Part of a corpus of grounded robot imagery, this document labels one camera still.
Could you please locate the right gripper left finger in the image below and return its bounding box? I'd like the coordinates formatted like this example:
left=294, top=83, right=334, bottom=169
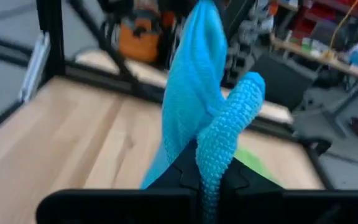
left=147, top=139, right=198, bottom=191

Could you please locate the wooden workbench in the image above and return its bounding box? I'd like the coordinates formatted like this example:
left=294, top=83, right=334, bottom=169
left=270, top=30, right=358, bottom=86

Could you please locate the bright green microfiber towel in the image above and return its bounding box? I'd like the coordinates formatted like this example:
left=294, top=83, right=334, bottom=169
left=232, top=146, right=281, bottom=185

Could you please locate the blue microfiber towel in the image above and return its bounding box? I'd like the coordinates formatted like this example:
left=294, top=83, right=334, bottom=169
left=140, top=0, right=266, bottom=224

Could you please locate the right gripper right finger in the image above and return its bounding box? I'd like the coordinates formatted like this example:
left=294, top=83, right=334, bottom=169
left=222, top=157, right=284, bottom=191

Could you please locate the orange shop vacuum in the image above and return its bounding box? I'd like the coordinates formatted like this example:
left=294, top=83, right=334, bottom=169
left=118, top=9, right=162, bottom=63

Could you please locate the black aluminium table frame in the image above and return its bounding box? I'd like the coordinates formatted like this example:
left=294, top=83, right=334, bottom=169
left=0, top=0, right=335, bottom=191

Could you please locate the large black case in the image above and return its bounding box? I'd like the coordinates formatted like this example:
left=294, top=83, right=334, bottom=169
left=249, top=51, right=319, bottom=112

